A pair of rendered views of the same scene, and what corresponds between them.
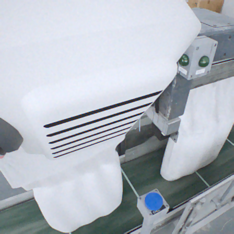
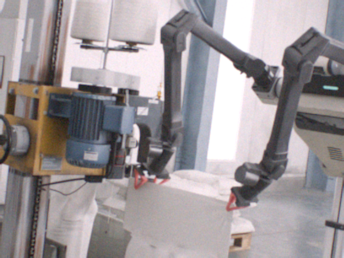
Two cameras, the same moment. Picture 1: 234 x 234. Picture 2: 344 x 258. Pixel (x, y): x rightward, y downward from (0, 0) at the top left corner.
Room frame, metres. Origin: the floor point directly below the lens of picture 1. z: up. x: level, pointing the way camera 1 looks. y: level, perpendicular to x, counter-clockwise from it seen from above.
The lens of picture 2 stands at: (1.34, 2.37, 1.38)
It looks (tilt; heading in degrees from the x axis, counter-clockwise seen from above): 3 degrees down; 250
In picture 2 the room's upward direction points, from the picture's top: 7 degrees clockwise
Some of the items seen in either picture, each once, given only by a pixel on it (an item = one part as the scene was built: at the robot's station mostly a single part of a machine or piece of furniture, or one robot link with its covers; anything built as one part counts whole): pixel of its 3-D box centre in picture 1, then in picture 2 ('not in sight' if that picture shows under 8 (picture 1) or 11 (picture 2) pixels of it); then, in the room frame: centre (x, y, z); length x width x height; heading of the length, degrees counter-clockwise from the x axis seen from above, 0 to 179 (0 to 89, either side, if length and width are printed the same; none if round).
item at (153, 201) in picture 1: (153, 201); not in sight; (0.34, -0.12, 0.84); 0.06 x 0.06 x 0.02
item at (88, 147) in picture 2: not in sight; (89, 129); (0.87, 0.18, 1.21); 0.15 x 0.15 x 0.25
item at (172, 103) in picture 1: (186, 54); (120, 123); (0.66, -0.23, 1.21); 0.30 x 0.25 x 0.30; 116
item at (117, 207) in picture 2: not in sight; (142, 206); (-0.38, -3.10, 0.32); 0.67 x 0.42 x 0.14; 30
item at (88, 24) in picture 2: not in sight; (89, 19); (0.86, -0.13, 1.61); 0.15 x 0.14 x 0.17; 116
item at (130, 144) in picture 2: not in sight; (129, 147); (0.67, -0.02, 1.14); 0.05 x 0.04 x 0.16; 26
